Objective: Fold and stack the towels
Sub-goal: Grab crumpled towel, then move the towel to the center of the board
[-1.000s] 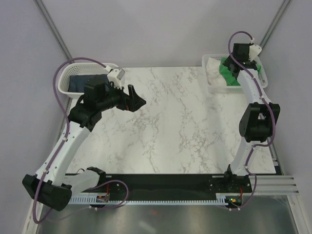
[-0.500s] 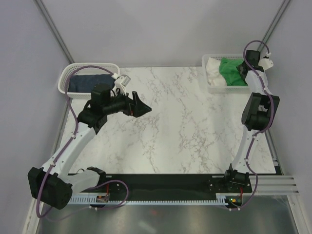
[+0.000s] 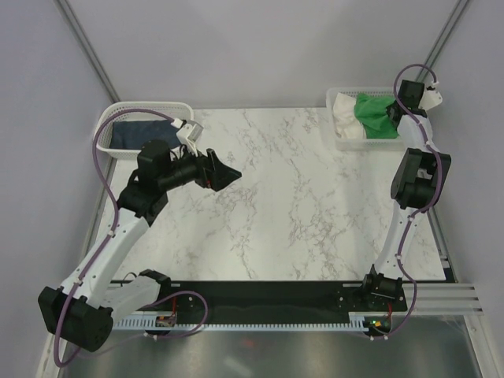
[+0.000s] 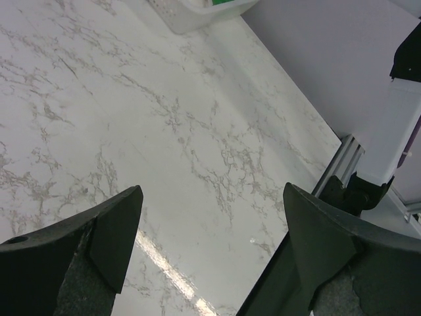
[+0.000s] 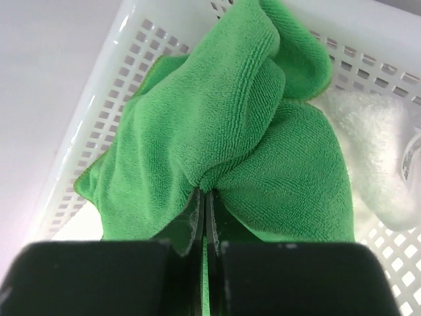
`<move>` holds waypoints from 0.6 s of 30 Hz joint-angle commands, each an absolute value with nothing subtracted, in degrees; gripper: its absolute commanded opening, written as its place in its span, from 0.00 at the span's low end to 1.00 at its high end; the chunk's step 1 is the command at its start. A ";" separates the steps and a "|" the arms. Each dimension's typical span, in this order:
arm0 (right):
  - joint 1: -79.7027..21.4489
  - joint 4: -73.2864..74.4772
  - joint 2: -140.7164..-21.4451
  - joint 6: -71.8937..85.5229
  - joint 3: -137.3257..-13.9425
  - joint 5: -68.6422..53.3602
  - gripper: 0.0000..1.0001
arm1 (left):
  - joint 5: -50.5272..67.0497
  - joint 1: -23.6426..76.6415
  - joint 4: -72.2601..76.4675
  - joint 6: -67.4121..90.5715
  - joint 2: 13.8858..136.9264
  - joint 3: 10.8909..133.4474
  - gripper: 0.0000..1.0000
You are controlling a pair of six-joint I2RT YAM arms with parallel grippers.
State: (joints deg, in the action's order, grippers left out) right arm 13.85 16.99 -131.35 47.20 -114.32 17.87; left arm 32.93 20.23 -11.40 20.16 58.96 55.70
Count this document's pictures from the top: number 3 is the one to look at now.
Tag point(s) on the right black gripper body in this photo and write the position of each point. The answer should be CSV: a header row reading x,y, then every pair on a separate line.
x,y
390,107

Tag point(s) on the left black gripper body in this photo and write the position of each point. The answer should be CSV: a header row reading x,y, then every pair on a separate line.
x,y
190,169

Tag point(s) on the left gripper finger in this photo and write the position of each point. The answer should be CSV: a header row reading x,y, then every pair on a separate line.
x,y
215,164
220,180

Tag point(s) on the green towel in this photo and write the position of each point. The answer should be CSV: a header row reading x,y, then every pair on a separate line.
x,y
371,112

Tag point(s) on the white towel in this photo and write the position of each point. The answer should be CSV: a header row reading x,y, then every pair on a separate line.
x,y
347,125

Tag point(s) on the dark blue towel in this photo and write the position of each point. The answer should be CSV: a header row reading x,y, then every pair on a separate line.
x,y
132,135

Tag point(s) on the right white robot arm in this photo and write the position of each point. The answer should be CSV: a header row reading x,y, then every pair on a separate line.
x,y
415,189

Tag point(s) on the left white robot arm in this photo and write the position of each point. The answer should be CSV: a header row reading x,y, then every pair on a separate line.
x,y
82,311

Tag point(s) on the right white plastic basket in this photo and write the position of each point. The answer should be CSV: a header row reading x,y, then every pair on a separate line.
x,y
356,144

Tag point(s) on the white plastic basket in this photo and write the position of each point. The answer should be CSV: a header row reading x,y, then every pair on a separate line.
x,y
356,144
135,111

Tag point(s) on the left white plastic basket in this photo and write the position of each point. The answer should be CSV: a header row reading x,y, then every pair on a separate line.
x,y
135,111

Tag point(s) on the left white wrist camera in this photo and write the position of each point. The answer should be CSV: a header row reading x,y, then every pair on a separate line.
x,y
188,133

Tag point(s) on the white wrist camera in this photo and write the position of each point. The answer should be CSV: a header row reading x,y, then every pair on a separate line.
x,y
431,97
188,133

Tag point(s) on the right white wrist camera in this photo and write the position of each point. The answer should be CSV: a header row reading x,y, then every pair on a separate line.
x,y
431,97

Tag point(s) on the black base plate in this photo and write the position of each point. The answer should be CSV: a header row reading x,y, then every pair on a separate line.
x,y
272,302

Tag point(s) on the white slotted cable duct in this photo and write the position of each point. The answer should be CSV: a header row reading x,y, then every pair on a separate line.
x,y
143,321

